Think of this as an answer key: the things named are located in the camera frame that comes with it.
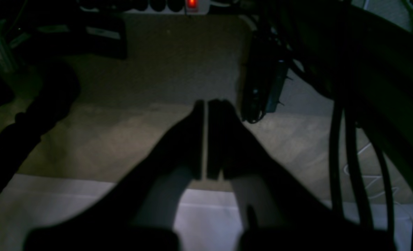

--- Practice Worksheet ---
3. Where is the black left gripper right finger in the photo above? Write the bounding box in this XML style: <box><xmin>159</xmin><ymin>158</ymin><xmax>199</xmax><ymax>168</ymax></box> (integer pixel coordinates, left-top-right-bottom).
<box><xmin>208</xmin><ymin>100</ymin><xmax>395</xmax><ymax>251</ymax></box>

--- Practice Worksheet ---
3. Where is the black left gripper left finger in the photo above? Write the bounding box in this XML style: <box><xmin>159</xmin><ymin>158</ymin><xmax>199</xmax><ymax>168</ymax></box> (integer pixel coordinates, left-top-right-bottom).
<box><xmin>29</xmin><ymin>101</ymin><xmax>204</xmax><ymax>251</ymax></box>

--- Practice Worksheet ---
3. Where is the black electronic box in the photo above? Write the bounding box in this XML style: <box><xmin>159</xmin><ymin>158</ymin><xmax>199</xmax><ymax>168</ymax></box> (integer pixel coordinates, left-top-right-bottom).
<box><xmin>240</xmin><ymin>30</ymin><xmax>289</xmax><ymax>124</ymax></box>

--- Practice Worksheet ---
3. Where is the black cable bundle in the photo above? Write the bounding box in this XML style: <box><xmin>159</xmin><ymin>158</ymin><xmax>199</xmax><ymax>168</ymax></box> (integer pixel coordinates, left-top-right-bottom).
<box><xmin>283</xmin><ymin>0</ymin><xmax>413</xmax><ymax>230</ymax></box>

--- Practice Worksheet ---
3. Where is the white power strip red switch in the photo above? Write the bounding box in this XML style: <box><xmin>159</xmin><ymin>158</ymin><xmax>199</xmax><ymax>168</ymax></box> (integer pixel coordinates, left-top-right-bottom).
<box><xmin>123</xmin><ymin>0</ymin><xmax>228</xmax><ymax>15</ymax></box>

